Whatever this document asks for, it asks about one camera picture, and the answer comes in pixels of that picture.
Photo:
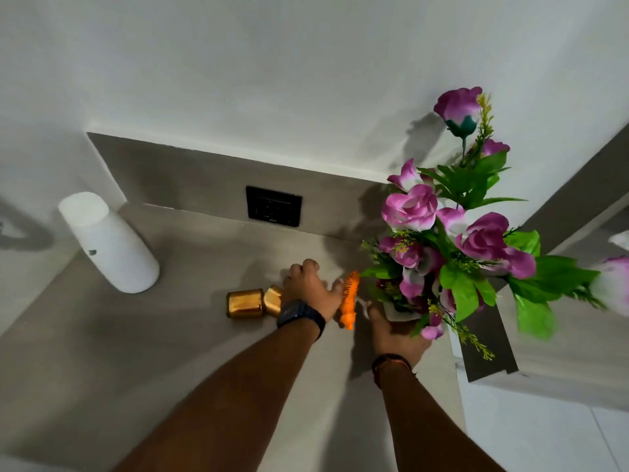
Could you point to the person's left hand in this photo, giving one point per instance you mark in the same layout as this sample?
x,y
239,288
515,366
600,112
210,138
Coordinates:
x,y
307,289

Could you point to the person's right hand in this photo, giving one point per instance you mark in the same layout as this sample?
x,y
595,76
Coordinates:
x,y
395,338

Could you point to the person's left thumb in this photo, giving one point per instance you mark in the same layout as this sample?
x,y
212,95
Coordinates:
x,y
338,292

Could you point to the person's right thumb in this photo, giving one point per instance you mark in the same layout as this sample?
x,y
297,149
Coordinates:
x,y
376,317

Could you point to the orange toy tiger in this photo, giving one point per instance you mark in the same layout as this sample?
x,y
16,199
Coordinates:
x,y
349,302

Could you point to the purple artificial flowers white pot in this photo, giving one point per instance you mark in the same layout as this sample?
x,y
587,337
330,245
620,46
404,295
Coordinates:
x,y
422,226

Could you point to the person's left forearm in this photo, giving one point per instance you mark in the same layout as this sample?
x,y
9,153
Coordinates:
x,y
236,398

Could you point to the person's right forearm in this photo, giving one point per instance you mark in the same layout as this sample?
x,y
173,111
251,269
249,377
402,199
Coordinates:
x,y
432,427

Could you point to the black wristwatch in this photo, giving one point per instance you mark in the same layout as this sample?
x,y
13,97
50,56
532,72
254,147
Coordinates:
x,y
297,314

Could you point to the gold metal cup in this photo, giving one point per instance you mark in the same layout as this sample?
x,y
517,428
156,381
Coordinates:
x,y
273,299
244,303

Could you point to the white automatic dispenser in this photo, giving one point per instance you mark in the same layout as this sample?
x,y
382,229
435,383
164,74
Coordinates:
x,y
115,245

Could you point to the black wall switch panel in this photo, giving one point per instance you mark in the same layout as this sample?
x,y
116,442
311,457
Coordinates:
x,y
273,206

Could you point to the wall mirror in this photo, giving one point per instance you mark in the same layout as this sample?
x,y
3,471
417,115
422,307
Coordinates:
x,y
570,348

